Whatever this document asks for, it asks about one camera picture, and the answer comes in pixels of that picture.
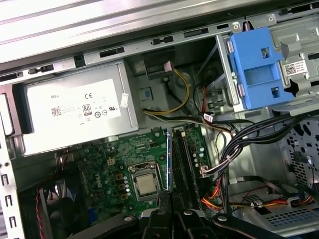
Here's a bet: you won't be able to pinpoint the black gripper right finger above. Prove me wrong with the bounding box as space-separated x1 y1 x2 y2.
173 193 277 239

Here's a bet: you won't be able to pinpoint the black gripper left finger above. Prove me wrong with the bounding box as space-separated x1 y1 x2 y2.
72 191 173 239

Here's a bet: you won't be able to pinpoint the blue RAM stick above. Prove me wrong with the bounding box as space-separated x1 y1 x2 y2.
165 127 173 193

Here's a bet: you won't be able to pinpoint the silver CPU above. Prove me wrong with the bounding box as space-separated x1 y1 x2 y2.
136 174 160 198

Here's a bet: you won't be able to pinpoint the metal socket cover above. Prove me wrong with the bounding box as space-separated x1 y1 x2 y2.
128 163 161 201

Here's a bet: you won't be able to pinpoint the green motherboard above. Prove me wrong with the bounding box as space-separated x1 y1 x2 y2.
54 124 217 239

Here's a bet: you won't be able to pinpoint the black PC case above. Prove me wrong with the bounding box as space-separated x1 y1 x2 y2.
0 9 319 239

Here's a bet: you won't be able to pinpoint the black case fan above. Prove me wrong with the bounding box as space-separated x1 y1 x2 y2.
39 171 88 239

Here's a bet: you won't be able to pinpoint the metal disk bay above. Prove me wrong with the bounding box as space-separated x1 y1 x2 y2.
229 179 319 239

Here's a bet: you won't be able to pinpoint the grey power supply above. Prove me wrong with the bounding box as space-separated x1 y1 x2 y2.
12 62 139 156

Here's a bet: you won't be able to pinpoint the blue drive carrier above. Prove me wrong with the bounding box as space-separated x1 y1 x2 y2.
227 26 295 110

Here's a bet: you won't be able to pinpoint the metal drive cage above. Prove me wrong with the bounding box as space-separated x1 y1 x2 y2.
199 9 319 118

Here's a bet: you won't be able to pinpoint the orange wires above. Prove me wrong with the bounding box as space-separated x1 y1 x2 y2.
200 194 226 211

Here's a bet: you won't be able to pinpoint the black cable bundle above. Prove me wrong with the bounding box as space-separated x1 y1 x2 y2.
199 109 319 215

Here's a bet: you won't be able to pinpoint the yellow wires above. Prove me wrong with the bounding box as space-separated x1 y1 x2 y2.
143 68 191 117

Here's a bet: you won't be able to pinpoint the thin red wire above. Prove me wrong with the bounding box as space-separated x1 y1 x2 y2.
35 150 73 239

